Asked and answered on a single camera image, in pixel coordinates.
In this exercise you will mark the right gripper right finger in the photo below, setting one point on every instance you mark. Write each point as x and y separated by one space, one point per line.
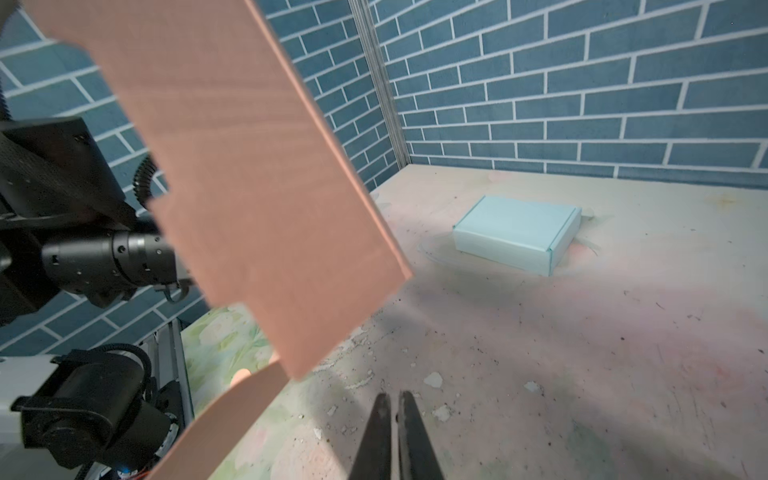
416 456

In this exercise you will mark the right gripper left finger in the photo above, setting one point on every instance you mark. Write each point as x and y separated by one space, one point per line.
373 460

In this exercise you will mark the light blue paper box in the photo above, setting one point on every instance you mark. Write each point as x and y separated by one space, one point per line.
530 236

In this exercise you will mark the pink paper box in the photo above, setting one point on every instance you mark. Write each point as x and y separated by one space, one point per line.
264 207

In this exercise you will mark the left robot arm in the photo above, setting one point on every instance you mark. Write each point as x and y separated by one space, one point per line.
95 406

